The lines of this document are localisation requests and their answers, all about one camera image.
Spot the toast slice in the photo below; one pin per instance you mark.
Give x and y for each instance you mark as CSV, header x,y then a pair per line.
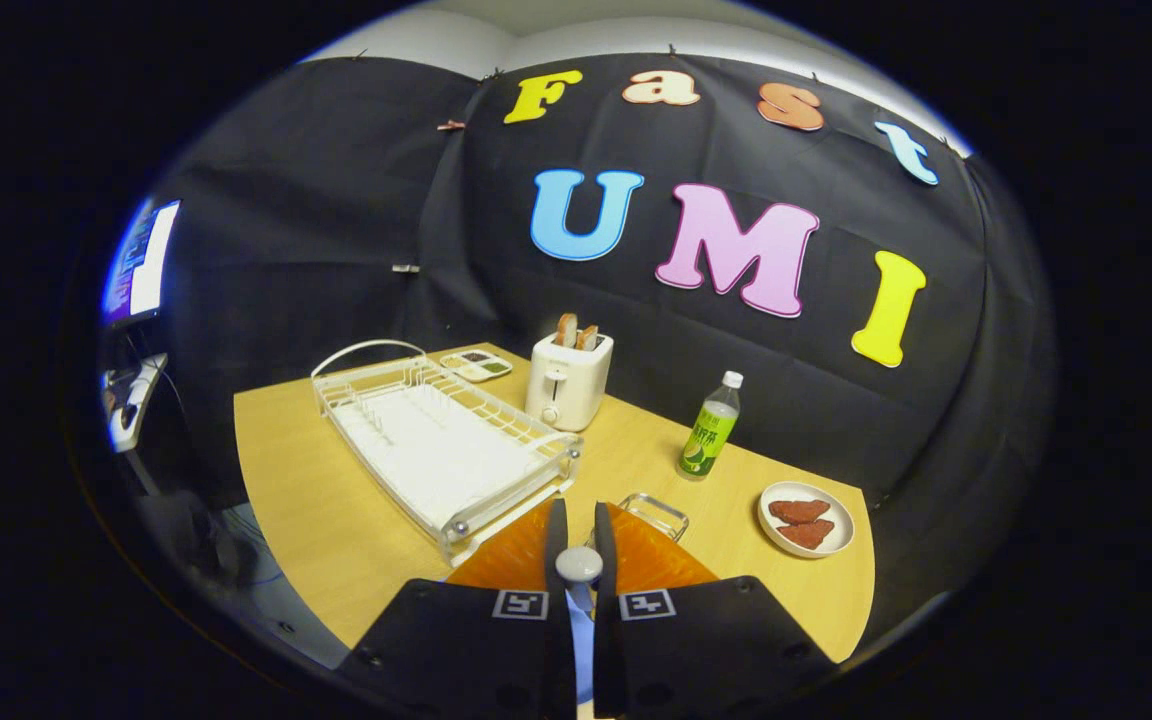
x,y
567,330
588,338

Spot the green label drink bottle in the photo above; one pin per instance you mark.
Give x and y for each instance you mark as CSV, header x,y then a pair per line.
x,y
708,435

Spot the black backdrop cloth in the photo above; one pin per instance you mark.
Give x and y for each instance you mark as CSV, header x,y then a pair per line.
x,y
336,200

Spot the white device on stand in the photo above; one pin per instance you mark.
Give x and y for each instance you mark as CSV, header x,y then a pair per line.
x,y
131,400

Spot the divided condiment dish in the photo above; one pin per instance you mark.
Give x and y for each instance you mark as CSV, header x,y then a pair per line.
x,y
476,366

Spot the white plate with meat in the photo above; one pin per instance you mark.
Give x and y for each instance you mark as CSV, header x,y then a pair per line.
x,y
841,530

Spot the computer monitor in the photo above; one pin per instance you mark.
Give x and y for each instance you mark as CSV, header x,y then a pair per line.
x,y
141,262

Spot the red meat slice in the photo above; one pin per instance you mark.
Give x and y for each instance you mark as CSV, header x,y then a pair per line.
x,y
808,534
798,511

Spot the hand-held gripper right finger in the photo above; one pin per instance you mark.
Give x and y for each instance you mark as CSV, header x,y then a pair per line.
x,y
604,640

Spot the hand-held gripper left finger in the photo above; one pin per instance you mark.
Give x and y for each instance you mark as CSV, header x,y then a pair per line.
x,y
558,640

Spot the white toaster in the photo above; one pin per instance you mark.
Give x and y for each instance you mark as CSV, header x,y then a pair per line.
x,y
566,390

